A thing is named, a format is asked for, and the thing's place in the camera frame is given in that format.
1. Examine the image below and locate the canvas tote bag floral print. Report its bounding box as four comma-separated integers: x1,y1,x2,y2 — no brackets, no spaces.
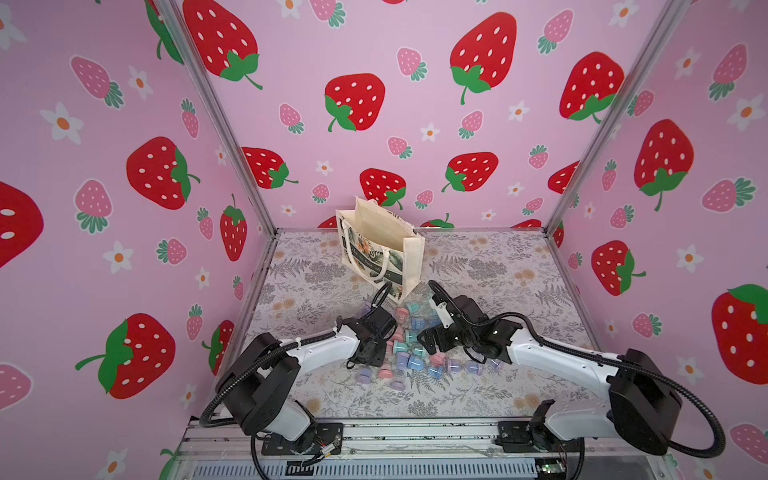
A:
335,198,426,305

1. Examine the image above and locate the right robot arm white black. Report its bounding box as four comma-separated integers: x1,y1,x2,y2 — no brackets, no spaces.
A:
418,294,682,456

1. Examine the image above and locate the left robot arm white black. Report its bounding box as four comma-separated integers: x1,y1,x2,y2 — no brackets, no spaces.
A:
200,307,397,441

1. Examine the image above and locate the purple hourglass right cluster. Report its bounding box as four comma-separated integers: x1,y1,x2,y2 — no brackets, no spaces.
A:
466,359,502,376

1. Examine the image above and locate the pink hourglass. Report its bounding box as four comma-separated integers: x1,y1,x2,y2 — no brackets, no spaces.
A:
378,368,394,380

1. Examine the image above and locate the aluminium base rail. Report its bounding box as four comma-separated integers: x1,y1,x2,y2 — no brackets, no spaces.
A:
169,417,684,479

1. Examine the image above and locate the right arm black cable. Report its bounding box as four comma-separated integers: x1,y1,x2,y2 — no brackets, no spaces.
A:
427,279,727,460

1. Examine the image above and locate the left aluminium corner post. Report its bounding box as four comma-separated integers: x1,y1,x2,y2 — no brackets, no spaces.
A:
157,0,278,239

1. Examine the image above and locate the aluminium corner frame post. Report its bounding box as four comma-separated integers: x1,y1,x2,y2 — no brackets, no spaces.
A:
543,0,691,240

